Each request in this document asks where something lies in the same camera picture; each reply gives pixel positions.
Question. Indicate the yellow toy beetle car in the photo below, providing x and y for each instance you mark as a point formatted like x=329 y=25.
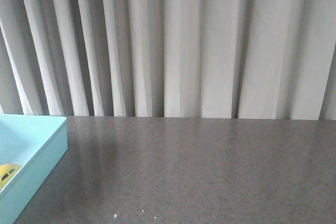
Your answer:
x=7 y=172

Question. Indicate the light blue box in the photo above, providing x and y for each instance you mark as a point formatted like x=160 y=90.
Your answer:
x=36 y=143

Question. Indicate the grey pleated curtain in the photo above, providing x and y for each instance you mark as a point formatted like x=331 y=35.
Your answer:
x=227 y=59

